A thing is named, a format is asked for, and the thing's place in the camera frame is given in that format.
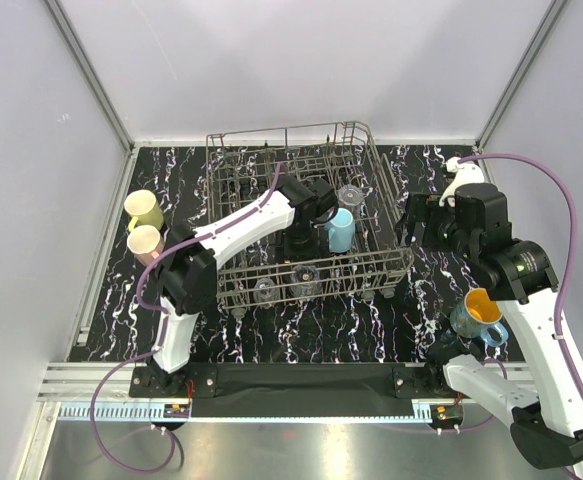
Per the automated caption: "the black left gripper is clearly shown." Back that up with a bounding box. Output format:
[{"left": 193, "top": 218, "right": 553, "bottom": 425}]
[{"left": 276, "top": 223, "right": 329, "bottom": 282}]

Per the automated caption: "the light blue ceramic mug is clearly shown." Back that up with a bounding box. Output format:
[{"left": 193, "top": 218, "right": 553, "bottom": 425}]
[{"left": 326, "top": 208, "right": 356, "bottom": 254}]

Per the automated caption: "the clear glass cup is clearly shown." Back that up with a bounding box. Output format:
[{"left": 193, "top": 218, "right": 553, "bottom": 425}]
[
  {"left": 285, "top": 265, "right": 321, "bottom": 300},
  {"left": 253, "top": 277, "right": 280, "bottom": 308},
  {"left": 338, "top": 184, "right": 364, "bottom": 211}
]

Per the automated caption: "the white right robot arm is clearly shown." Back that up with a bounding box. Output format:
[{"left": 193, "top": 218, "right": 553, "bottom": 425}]
[{"left": 395, "top": 183, "right": 583, "bottom": 479}]

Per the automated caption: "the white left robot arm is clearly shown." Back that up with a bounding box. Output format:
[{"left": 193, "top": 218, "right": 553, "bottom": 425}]
[{"left": 137, "top": 174, "right": 338, "bottom": 397}]

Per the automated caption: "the blue floral mug orange inside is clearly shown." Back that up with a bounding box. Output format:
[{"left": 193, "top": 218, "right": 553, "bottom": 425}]
[{"left": 450, "top": 288, "right": 509, "bottom": 348}]

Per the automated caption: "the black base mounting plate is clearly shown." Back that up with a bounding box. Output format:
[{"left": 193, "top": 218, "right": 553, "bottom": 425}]
[{"left": 129, "top": 363, "right": 458, "bottom": 399}]

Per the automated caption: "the pink ceramic mug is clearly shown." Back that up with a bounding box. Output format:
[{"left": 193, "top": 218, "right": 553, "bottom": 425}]
[{"left": 127, "top": 225, "right": 164, "bottom": 266}]

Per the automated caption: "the yellow ceramic mug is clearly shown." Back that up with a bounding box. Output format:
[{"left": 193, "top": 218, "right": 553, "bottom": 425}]
[{"left": 124, "top": 189, "right": 164, "bottom": 231}]

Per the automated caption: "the grey wire dish rack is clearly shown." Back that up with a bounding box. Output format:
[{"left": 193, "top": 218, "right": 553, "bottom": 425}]
[{"left": 206, "top": 121, "right": 414, "bottom": 318}]

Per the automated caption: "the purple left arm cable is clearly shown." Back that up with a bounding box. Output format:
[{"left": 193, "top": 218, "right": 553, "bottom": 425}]
[{"left": 135, "top": 162, "right": 285, "bottom": 351}]

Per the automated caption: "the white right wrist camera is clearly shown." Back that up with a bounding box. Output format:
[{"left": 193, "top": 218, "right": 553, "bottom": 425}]
[{"left": 438, "top": 157, "right": 485, "bottom": 208}]

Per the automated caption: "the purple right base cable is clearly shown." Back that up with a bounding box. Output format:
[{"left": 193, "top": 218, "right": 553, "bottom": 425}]
[{"left": 458, "top": 357, "right": 510, "bottom": 434}]

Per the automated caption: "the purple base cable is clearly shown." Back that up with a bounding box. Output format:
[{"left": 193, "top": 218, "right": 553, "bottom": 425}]
[
  {"left": 89, "top": 349, "right": 182, "bottom": 476},
  {"left": 458, "top": 357, "right": 510, "bottom": 434}
]

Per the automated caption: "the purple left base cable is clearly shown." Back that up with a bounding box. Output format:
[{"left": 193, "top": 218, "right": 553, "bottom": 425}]
[{"left": 89, "top": 349, "right": 182, "bottom": 476}]

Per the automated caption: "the aluminium frame rail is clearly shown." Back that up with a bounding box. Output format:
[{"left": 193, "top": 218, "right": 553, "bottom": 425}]
[{"left": 38, "top": 363, "right": 454, "bottom": 423}]

